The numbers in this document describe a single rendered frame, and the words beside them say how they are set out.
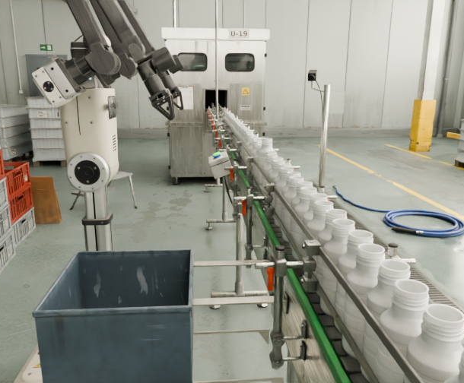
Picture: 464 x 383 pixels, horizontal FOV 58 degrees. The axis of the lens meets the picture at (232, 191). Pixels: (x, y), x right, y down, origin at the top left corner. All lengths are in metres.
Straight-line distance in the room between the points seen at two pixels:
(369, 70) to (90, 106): 10.94
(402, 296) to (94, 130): 1.33
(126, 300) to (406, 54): 11.85
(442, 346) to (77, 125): 1.42
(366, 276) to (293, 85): 11.06
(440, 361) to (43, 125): 7.56
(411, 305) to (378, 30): 11.93
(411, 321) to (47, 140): 7.50
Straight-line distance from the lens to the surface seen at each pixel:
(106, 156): 1.68
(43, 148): 7.85
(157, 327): 0.92
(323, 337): 0.72
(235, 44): 5.87
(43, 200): 4.59
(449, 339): 0.48
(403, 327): 0.53
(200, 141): 5.87
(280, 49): 11.57
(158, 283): 1.21
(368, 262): 0.62
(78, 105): 1.65
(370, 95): 12.26
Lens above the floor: 1.39
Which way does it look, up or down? 14 degrees down
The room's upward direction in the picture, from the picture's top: straight up
